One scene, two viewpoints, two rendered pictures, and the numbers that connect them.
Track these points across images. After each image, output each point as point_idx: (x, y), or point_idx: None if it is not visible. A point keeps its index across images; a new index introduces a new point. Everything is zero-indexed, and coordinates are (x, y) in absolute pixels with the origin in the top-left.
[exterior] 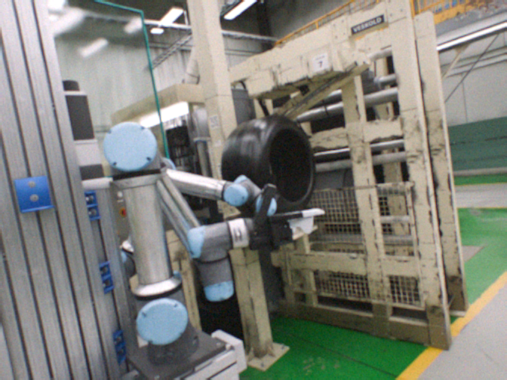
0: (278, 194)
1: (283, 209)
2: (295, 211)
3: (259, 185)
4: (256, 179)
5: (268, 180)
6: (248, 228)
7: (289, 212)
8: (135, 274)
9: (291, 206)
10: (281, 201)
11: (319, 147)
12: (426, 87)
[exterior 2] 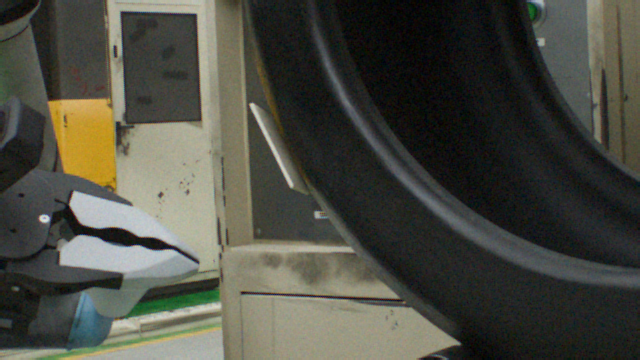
0: (368, 146)
1: (426, 289)
2: (592, 357)
3: (255, 47)
4: (245, 5)
5: (286, 19)
6: None
7: (510, 338)
8: (8, 344)
9: (528, 290)
10: (403, 218)
11: None
12: None
